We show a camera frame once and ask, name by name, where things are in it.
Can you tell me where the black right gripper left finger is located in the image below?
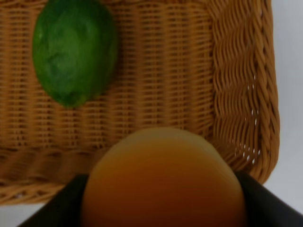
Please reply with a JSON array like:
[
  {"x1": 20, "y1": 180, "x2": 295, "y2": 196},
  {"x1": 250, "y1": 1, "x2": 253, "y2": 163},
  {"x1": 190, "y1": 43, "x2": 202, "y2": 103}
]
[{"x1": 19, "y1": 175, "x2": 89, "y2": 227}]

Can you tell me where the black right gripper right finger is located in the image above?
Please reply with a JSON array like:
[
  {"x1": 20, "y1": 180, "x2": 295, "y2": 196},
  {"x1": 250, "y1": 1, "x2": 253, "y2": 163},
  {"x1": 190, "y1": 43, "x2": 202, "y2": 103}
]
[{"x1": 235, "y1": 172, "x2": 303, "y2": 227}]

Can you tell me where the red orange peach fruit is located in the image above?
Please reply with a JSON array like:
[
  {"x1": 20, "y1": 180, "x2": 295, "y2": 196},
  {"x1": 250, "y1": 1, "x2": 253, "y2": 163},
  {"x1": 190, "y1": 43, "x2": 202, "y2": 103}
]
[{"x1": 80, "y1": 128, "x2": 248, "y2": 227}]

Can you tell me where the orange wicker basket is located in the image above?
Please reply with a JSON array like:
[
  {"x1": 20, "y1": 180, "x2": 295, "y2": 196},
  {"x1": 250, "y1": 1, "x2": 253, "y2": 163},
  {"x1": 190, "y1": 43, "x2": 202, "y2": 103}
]
[{"x1": 0, "y1": 0, "x2": 280, "y2": 205}]

